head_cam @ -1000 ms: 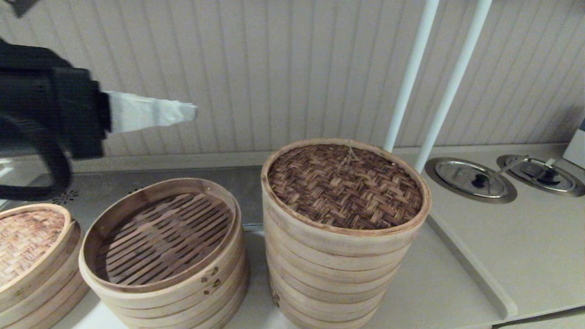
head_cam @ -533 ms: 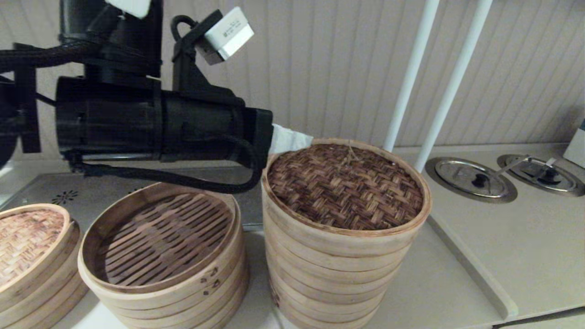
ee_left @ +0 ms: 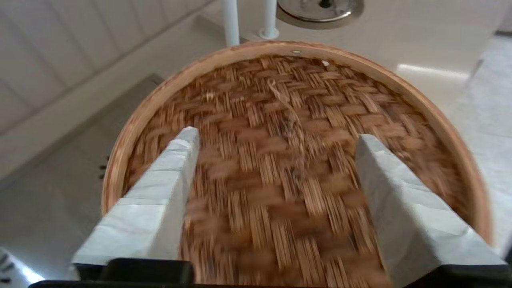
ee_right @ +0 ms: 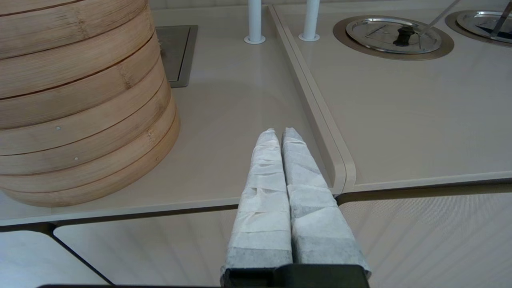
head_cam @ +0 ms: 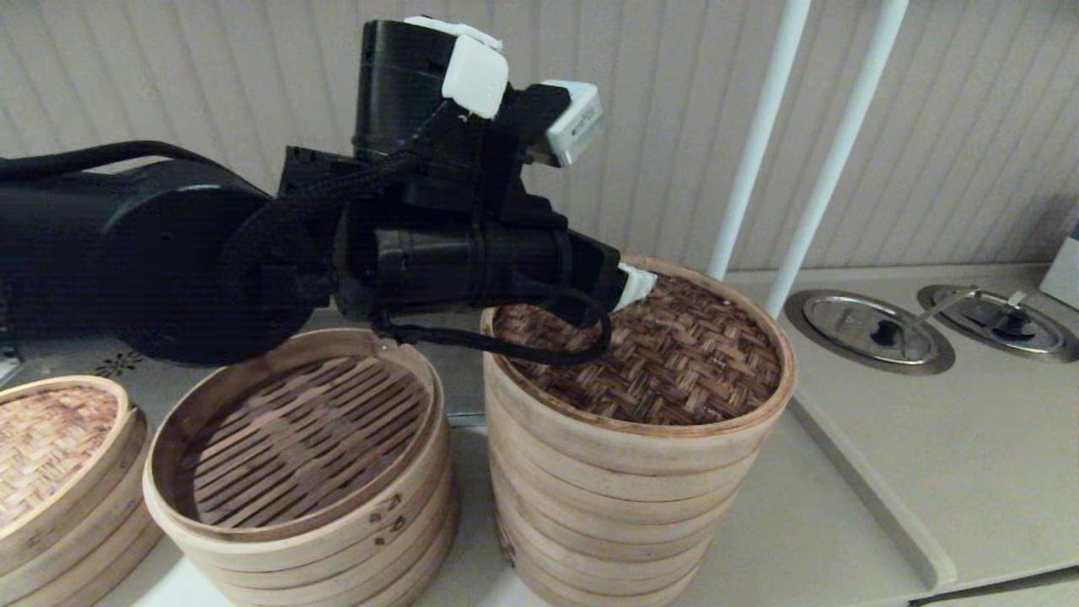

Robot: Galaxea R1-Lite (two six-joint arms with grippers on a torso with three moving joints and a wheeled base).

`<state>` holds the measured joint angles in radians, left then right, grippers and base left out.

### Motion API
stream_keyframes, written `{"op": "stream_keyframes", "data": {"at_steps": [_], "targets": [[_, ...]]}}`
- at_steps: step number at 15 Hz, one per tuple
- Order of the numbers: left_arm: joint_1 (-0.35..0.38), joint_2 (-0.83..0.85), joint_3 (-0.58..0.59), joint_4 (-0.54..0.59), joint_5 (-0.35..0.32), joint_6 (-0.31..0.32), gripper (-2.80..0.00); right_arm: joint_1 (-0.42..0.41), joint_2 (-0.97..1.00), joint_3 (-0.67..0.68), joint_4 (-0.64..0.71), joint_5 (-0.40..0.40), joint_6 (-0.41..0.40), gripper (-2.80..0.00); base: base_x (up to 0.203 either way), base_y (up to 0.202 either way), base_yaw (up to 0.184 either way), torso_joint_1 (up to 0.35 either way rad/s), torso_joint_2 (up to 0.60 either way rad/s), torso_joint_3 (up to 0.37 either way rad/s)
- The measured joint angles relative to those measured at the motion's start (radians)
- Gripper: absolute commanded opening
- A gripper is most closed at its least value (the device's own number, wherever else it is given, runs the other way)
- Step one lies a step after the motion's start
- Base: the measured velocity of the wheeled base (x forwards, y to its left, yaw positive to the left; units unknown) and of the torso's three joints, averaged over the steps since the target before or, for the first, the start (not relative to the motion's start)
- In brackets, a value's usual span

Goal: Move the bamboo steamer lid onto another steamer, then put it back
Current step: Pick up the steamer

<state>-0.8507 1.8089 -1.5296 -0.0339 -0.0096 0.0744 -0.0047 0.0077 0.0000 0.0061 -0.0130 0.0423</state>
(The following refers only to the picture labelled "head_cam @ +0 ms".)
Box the round steel lid black knob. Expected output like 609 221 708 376
915 285 1079 365
784 291 955 377

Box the bamboo steamer stack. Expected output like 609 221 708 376
0 405 168 607
483 371 761 607
142 329 462 607

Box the pale woven bamboo steamer lid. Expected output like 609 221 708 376
0 376 136 574

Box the stainless steel drain panel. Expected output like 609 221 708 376
0 308 491 422

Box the white metal pole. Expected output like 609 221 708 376
763 0 911 321
706 0 812 283

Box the white container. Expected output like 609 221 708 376
1037 219 1079 314

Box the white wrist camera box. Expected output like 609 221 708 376
544 80 607 168

